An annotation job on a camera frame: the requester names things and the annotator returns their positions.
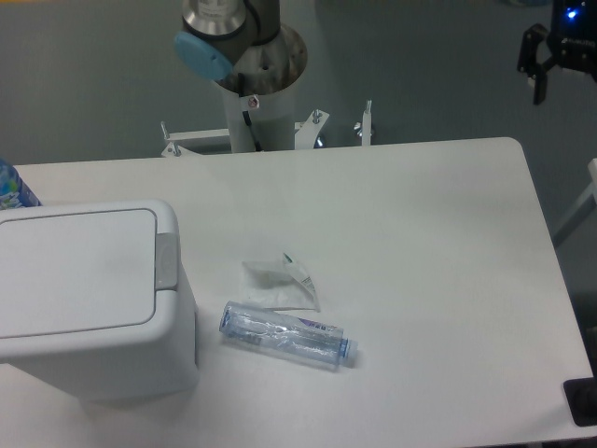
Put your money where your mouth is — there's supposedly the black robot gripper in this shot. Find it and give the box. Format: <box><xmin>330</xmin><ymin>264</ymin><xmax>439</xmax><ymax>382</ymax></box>
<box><xmin>517</xmin><ymin>0</ymin><xmax>596</xmax><ymax>105</ymax></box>

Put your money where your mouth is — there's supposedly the white plastic trash can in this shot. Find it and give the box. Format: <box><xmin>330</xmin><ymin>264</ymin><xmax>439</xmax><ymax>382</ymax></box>
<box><xmin>1</xmin><ymin>200</ymin><xmax>199</xmax><ymax>401</ymax></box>

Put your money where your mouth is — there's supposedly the white trash can lid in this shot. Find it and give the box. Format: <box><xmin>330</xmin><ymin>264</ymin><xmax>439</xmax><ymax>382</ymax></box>
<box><xmin>1</xmin><ymin>210</ymin><xmax>157</xmax><ymax>338</ymax></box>

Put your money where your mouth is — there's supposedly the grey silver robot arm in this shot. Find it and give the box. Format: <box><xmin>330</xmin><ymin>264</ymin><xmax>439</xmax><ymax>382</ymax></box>
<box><xmin>174</xmin><ymin>1</ymin><xmax>596</xmax><ymax>105</ymax></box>

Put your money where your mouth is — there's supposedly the black table clamp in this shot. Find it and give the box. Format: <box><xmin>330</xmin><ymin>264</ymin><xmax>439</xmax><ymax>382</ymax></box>
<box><xmin>563</xmin><ymin>377</ymin><xmax>596</xmax><ymax>427</ymax></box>

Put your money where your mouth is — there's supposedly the crumpled clear plastic wrapper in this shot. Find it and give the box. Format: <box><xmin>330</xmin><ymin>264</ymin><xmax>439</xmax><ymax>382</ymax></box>
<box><xmin>240</xmin><ymin>253</ymin><xmax>321</xmax><ymax>313</ymax></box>

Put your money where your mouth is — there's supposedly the clear empty plastic bottle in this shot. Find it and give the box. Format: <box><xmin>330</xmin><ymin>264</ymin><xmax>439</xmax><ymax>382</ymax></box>
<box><xmin>218</xmin><ymin>301</ymin><xmax>358</xmax><ymax>371</ymax></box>

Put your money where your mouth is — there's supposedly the blue labelled bottle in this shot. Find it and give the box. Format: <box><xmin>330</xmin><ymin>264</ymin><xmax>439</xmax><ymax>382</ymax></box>
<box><xmin>1</xmin><ymin>160</ymin><xmax>42</xmax><ymax>210</ymax></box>

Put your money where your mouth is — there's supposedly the white frame at right edge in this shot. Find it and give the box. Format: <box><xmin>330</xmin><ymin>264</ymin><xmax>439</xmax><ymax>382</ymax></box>
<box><xmin>551</xmin><ymin>159</ymin><xmax>596</xmax><ymax>248</ymax></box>

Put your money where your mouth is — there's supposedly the white metal base frame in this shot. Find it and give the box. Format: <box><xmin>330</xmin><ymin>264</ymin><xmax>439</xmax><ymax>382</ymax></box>
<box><xmin>160</xmin><ymin>100</ymin><xmax>375</xmax><ymax>158</ymax></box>

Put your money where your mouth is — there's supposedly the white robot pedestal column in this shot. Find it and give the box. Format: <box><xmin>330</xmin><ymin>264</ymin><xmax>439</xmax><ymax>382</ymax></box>
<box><xmin>214</xmin><ymin>24</ymin><xmax>309</xmax><ymax>154</ymax></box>

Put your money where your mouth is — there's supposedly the black cable on pedestal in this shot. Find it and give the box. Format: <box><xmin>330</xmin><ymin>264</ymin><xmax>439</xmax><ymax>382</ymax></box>
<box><xmin>237</xmin><ymin>72</ymin><xmax>263</xmax><ymax>153</ymax></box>

